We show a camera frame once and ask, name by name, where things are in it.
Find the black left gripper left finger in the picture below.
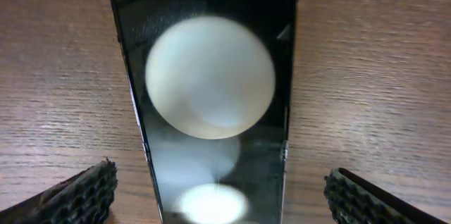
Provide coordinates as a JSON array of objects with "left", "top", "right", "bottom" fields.
[{"left": 1, "top": 159, "right": 118, "bottom": 224}]

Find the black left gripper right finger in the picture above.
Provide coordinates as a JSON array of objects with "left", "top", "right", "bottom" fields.
[{"left": 323, "top": 168, "right": 446, "bottom": 224}]

